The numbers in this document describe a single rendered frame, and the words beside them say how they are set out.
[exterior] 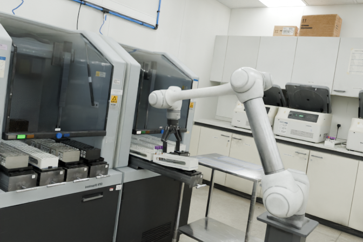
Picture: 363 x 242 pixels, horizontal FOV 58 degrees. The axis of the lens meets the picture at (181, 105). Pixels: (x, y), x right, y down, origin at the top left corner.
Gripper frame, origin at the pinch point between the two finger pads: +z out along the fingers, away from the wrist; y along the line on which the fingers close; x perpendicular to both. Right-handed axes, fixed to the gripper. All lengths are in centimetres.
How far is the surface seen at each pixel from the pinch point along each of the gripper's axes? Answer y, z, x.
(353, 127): 231, -17, -71
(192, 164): -2.5, 6.4, -18.4
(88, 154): -43, 3, 28
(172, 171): -6.8, 11.9, -7.1
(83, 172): -51, 11, 21
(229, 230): 61, 65, -14
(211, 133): 229, 5, 107
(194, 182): -2.5, 17.2, -20.7
